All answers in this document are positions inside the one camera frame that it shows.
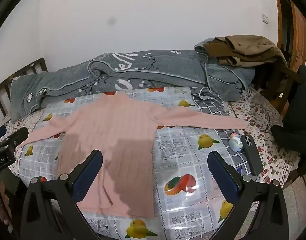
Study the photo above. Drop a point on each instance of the floral bedsheet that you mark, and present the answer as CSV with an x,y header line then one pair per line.
x,y
268,130

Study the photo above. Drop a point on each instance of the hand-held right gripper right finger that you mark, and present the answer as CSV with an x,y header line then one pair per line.
x,y
224,176

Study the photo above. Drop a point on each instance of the dark green garment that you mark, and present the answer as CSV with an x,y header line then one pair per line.
x,y
300,120

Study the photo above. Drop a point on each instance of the person's left hand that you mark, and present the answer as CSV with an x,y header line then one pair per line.
x,y
1,197

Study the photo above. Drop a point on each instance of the black smartphone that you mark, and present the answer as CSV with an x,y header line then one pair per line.
x,y
251,155

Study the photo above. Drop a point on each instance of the fruit print plastic tablecloth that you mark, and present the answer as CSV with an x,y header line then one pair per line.
x,y
183,145

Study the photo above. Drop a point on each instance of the white wall switch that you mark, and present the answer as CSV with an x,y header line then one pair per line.
x,y
265,18

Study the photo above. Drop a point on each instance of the pink knit sweater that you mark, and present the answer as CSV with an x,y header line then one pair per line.
x,y
112,135

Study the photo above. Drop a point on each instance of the wooden door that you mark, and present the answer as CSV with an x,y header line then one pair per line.
x,y
299,30

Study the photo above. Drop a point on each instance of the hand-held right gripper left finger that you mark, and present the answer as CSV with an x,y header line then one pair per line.
x,y
89,173

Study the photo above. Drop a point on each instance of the grey checked cloth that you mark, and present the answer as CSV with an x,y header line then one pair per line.
x,y
210,105

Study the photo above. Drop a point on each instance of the dark wooden headboard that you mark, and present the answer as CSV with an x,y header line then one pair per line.
x,y
0,100

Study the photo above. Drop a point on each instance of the dark wooden chair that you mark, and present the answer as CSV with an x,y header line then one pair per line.
x,y
288,80

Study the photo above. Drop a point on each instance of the grey floral quilt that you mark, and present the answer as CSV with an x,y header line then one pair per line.
x,y
143,72

